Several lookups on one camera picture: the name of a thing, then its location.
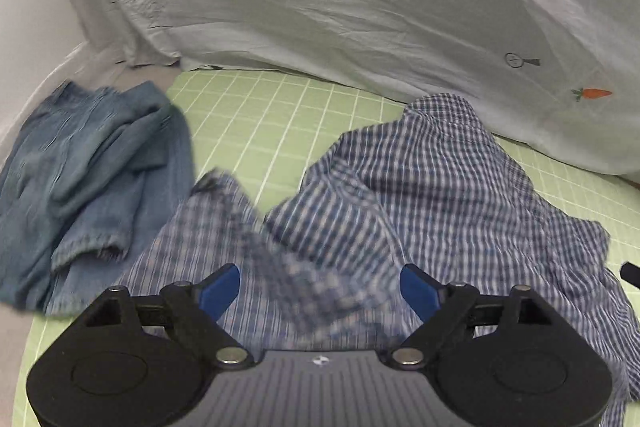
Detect blue plaid shirt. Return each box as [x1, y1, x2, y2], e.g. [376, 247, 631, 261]
[120, 95, 639, 426]

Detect blue denim shorts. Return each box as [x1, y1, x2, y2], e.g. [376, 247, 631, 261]
[1, 81, 194, 315]

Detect grey carrot print sheet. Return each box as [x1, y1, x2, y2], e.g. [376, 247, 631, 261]
[72, 0, 639, 179]

